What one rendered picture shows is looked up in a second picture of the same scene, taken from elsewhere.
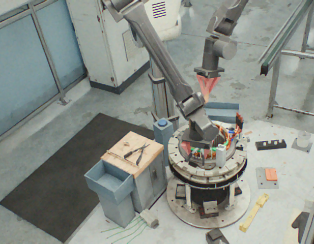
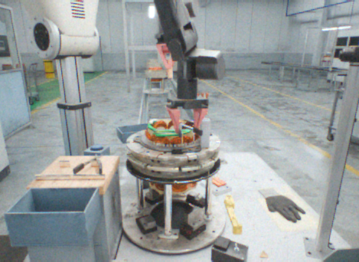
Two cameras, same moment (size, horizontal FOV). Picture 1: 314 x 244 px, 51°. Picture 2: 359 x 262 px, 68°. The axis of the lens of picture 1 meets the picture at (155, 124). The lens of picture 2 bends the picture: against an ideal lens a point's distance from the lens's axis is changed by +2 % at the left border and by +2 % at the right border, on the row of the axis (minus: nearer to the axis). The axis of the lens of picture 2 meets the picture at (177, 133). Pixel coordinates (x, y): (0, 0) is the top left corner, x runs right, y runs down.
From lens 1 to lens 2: 0.81 m
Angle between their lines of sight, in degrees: 43
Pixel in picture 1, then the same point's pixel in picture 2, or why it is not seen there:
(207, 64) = not seen: hidden behind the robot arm
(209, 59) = not seen: hidden behind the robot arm
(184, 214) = (168, 245)
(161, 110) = (80, 147)
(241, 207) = (219, 213)
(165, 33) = (84, 40)
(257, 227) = (246, 225)
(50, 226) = not seen: outside the picture
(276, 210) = (246, 205)
